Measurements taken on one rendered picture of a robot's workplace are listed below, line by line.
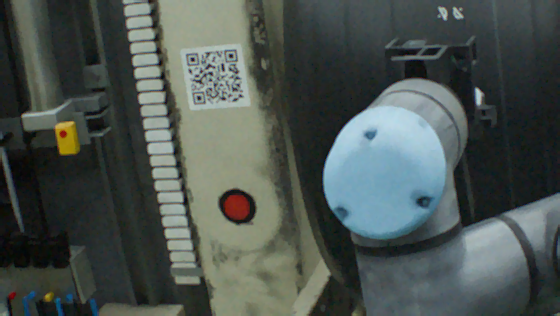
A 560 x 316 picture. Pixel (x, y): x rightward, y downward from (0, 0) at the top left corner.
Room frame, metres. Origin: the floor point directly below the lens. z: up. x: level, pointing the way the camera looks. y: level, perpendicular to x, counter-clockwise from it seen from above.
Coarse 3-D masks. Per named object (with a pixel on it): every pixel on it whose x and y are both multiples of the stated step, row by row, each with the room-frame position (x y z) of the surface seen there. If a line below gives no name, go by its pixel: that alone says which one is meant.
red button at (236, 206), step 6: (228, 198) 1.32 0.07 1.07; (234, 198) 1.32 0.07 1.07; (240, 198) 1.32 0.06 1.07; (246, 198) 1.32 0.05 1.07; (228, 204) 1.32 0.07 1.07; (234, 204) 1.32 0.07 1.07; (240, 204) 1.32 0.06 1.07; (246, 204) 1.32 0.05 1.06; (228, 210) 1.32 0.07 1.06; (234, 210) 1.32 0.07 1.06; (240, 210) 1.32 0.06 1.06; (246, 210) 1.32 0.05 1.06; (234, 216) 1.32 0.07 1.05; (240, 216) 1.32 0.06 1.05; (246, 216) 1.32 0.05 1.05
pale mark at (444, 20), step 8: (448, 0) 1.05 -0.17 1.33; (456, 0) 1.05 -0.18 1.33; (464, 0) 1.05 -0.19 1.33; (440, 8) 1.05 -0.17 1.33; (448, 8) 1.05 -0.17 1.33; (456, 8) 1.05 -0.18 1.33; (464, 8) 1.05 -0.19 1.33; (440, 16) 1.05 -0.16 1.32; (448, 16) 1.05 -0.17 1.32; (456, 16) 1.04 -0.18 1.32; (464, 16) 1.04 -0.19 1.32; (440, 24) 1.05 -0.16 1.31; (448, 24) 1.04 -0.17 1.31; (456, 24) 1.04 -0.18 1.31; (464, 24) 1.04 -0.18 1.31
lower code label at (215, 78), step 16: (192, 48) 1.33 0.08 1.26; (208, 48) 1.33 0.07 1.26; (224, 48) 1.32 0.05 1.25; (240, 48) 1.31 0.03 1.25; (192, 64) 1.33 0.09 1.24; (208, 64) 1.33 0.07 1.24; (224, 64) 1.32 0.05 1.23; (240, 64) 1.31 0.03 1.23; (192, 80) 1.33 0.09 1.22; (208, 80) 1.33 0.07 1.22; (224, 80) 1.32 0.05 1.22; (240, 80) 1.31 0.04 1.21; (192, 96) 1.33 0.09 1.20; (208, 96) 1.33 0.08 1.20; (224, 96) 1.32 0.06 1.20; (240, 96) 1.32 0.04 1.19
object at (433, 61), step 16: (384, 48) 0.90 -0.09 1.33; (400, 48) 0.90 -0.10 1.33; (416, 48) 0.89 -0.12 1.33; (432, 48) 0.89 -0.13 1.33; (448, 48) 0.88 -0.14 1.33; (464, 48) 0.88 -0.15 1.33; (400, 64) 0.84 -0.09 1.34; (416, 64) 0.84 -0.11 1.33; (432, 64) 0.83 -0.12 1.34; (448, 64) 0.88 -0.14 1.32; (464, 64) 0.92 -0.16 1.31; (400, 80) 0.84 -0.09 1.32; (432, 80) 0.83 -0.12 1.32; (448, 80) 0.87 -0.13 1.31; (464, 80) 0.88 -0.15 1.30; (464, 96) 0.88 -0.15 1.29; (464, 112) 0.83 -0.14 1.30; (480, 112) 0.90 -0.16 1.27; (480, 128) 0.88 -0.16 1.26
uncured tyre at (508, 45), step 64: (320, 0) 1.10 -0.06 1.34; (384, 0) 1.08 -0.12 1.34; (512, 0) 1.03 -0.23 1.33; (320, 64) 1.08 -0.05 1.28; (384, 64) 1.05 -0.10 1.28; (512, 64) 1.01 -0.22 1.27; (320, 128) 1.07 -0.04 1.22; (512, 128) 1.00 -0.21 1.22; (320, 192) 1.09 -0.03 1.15; (512, 192) 1.01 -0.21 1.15
